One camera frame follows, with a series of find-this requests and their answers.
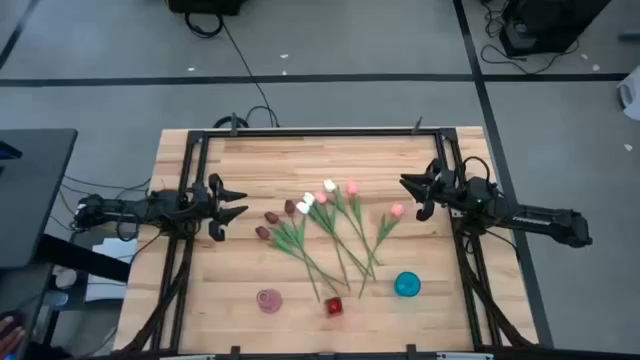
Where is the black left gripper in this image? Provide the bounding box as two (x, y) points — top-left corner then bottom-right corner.
(192, 172), (251, 243)

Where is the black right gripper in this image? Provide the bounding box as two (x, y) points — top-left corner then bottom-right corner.
(399, 158), (460, 223)

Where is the pink artificial tulip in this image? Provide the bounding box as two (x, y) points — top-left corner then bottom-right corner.
(345, 180), (377, 282)
(313, 190), (351, 291)
(357, 202), (406, 300)

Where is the blue round glass vase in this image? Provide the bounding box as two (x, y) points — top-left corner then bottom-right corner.
(393, 271), (422, 298)

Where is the pink round glass vase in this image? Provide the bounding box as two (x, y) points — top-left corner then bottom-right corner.
(256, 288), (284, 315)

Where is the white flat box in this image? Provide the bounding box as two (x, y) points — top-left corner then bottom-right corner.
(84, 237), (139, 304)

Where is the black slanted bar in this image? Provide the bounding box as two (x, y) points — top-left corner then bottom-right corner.
(37, 232), (132, 284)

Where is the white round cup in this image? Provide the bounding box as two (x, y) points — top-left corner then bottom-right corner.
(53, 267), (79, 291)

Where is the black desk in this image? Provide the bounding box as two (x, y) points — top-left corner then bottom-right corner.
(0, 128), (79, 271)

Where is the black box on floor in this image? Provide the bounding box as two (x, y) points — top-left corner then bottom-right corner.
(166, 0), (246, 16)

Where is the black floor equipment case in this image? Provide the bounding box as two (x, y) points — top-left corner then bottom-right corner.
(498, 0), (614, 57)

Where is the white waste bin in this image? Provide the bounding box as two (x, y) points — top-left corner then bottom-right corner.
(617, 64), (640, 122)

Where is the dark device with blue screen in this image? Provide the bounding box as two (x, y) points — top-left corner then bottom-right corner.
(0, 140), (24, 161)

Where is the person's hand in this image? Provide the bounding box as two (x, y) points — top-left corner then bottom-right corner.
(0, 315), (26, 357)

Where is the black aluminium table frame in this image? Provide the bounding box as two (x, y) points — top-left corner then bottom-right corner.
(122, 113), (536, 359)

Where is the long black floor cable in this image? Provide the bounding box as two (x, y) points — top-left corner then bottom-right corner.
(183, 12), (281, 129)

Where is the black floor cable bundle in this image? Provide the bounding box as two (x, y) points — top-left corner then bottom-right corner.
(479, 0), (581, 76)

